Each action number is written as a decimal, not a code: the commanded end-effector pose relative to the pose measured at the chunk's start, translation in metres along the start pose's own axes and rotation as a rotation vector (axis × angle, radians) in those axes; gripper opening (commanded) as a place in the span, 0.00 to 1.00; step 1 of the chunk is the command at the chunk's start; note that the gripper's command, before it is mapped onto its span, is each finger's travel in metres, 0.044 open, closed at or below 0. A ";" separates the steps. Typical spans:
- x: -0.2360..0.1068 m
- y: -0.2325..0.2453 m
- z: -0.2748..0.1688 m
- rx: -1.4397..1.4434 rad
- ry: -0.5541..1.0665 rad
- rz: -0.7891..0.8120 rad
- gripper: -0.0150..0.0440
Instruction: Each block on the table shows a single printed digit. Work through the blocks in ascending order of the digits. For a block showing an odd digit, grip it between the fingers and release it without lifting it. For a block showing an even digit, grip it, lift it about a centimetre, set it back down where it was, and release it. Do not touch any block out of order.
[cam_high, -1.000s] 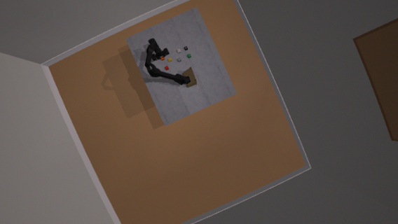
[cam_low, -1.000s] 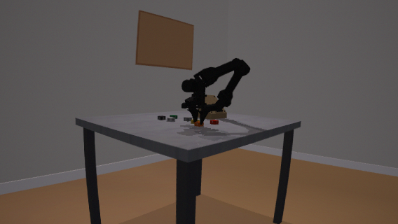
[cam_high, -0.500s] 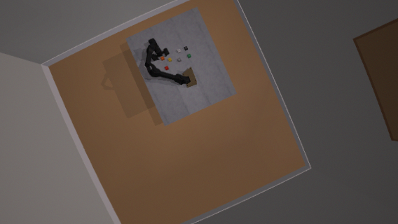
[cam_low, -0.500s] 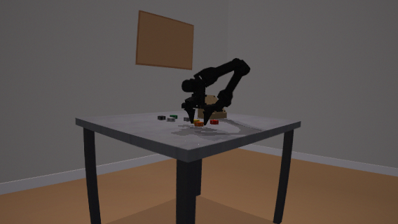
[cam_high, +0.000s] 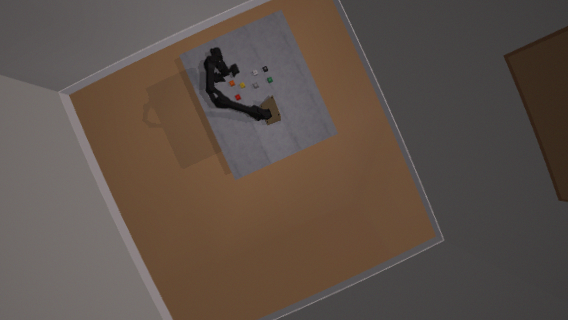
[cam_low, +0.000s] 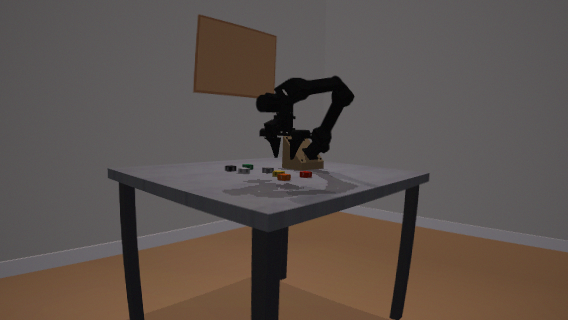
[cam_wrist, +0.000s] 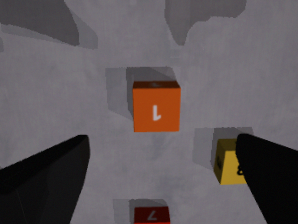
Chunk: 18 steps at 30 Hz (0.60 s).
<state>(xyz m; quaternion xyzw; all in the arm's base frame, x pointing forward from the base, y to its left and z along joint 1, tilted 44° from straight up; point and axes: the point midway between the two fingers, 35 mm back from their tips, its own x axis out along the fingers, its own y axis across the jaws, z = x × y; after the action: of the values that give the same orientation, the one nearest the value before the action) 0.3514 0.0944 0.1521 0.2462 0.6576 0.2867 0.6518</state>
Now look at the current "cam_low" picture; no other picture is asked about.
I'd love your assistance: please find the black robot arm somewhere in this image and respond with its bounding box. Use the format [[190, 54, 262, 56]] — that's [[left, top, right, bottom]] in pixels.
[[256, 76, 354, 160]]

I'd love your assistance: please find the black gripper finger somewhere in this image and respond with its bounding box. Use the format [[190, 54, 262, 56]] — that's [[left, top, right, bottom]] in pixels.
[[288, 139, 305, 160], [264, 137, 281, 158]]

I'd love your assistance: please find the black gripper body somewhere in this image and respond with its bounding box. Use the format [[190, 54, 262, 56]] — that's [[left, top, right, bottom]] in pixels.
[[259, 112, 311, 140]]

